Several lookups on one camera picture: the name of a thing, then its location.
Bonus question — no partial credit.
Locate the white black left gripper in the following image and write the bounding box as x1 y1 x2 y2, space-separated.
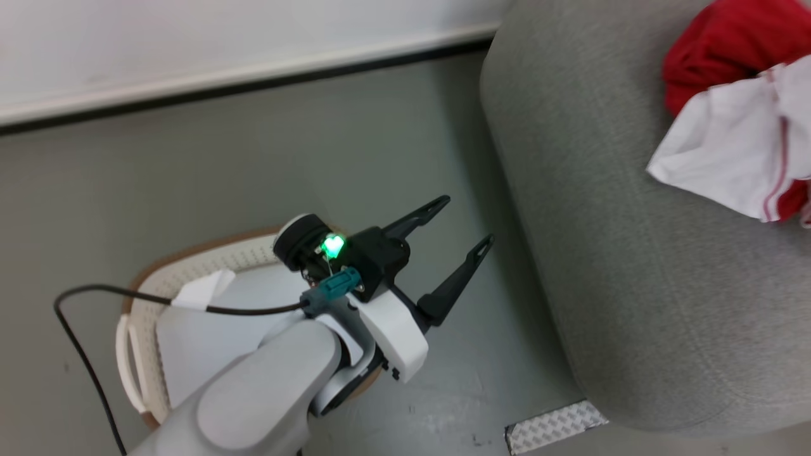
274 195 495 384

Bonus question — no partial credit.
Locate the white garment with red trim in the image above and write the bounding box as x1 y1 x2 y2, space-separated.
646 56 811 227

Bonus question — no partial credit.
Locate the white brown-rimmed laundry basket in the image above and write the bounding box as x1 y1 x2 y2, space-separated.
116 227 384 431

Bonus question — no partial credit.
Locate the grey fabric sofa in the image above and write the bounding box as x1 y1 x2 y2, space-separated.
480 0 811 439

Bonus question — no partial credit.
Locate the patterned silver floor strip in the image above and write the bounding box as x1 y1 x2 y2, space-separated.
504 400 610 456

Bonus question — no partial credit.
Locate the white cable tag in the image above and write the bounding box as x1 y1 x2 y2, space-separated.
171 269 236 311

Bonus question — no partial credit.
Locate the white wall baseboard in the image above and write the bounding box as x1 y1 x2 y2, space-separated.
0 23 502 127

